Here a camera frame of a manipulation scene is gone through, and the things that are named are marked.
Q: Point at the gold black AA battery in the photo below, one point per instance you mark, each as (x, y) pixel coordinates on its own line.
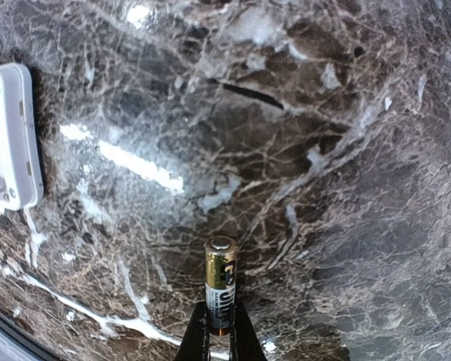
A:
(221, 262)

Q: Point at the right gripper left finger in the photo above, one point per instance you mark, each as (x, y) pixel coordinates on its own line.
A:
(195, 345)

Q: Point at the white remote control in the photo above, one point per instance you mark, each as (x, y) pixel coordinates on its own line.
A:
(21, 184)

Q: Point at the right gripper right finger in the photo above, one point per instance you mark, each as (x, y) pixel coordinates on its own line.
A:
(244, 344)

